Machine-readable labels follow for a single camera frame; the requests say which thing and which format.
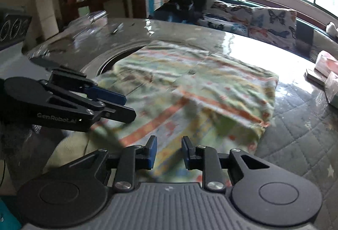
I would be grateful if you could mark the black clothing pile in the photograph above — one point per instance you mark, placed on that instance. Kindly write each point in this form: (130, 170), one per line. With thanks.
(184, 6)

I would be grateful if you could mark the teal plastic object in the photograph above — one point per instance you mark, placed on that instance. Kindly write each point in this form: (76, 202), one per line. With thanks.
(8, 215)

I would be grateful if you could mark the wide butterfly print cushion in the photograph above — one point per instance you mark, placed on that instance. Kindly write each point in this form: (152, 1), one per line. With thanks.
(227, 17)

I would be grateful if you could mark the black and white plush toy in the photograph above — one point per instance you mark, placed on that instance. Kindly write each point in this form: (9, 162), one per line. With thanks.
(332, 28)

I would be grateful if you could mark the grey appliance with round dials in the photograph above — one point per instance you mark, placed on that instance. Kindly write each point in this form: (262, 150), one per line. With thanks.
(13, 27)

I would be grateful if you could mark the flat white box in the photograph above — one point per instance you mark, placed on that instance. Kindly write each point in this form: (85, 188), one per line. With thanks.
(315, 77)

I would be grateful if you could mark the blue and white cabinet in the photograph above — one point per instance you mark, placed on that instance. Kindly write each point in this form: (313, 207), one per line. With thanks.
(155, 2)

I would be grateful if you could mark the pink and white tissue packet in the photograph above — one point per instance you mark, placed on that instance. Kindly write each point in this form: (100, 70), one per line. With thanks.
(327, 62)

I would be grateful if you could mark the dark wooden sideboard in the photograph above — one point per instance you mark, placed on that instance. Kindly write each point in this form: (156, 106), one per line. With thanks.
(111, 4)

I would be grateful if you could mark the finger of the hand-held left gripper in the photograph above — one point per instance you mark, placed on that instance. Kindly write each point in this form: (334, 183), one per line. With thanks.
(105, 94)
(118, 113)

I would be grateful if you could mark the pastel patterned baby garment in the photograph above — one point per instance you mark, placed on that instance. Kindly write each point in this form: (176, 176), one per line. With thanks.
(198, 82)

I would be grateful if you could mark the white board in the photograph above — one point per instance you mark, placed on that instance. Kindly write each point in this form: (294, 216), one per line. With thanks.
(46, 16)

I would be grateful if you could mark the clear plastic clamshell container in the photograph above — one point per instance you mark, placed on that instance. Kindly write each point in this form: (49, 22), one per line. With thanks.
(87, 20)

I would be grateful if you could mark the teal sofa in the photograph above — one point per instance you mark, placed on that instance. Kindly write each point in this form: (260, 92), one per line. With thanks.
(303, 34)

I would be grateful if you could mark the black marker pen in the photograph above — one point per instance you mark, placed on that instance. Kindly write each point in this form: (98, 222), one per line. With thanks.
(117, 28)

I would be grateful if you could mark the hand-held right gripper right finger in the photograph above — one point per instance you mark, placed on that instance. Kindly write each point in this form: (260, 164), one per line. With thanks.
(187, 153)

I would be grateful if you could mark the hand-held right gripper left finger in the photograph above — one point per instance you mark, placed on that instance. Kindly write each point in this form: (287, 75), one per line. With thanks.
(151, 153)

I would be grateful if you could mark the grey pillow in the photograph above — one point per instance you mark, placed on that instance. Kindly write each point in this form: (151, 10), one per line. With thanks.
(323, 42)

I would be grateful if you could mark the square butterfly print cushion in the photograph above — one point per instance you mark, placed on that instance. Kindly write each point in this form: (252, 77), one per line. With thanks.
(273, 27)

